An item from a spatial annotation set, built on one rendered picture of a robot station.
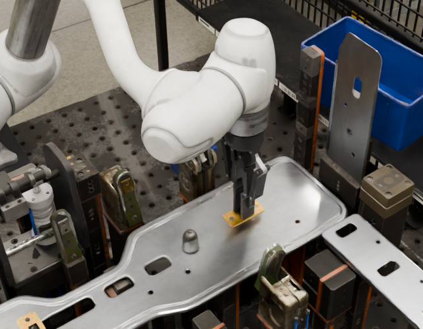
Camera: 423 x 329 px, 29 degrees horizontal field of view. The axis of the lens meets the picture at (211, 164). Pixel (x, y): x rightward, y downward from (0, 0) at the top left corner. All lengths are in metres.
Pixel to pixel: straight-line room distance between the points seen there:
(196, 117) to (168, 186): 0.91
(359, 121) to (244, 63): 0.40
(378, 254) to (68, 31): 2.63
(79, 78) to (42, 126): 1.32
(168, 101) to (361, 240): 0.57
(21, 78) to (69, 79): 1.58
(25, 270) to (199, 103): 0.59
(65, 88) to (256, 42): 2.37
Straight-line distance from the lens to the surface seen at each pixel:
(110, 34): 1.42
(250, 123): 1.44
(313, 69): 1.78
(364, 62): 1.59
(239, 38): 1.34
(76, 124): 2.38
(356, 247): 1.65
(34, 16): 1.98
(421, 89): 1.91
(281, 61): 2.03
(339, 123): 1.74
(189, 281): 1.58
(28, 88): 2.15
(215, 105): 1.29
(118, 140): 2.31
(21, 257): 1.71
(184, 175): 1.75
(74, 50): 3.87
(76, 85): 3.66
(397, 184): 1.70
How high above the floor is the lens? 2.24
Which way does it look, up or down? 44 degrees down
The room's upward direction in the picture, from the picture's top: 1 degrees counter-clockwise
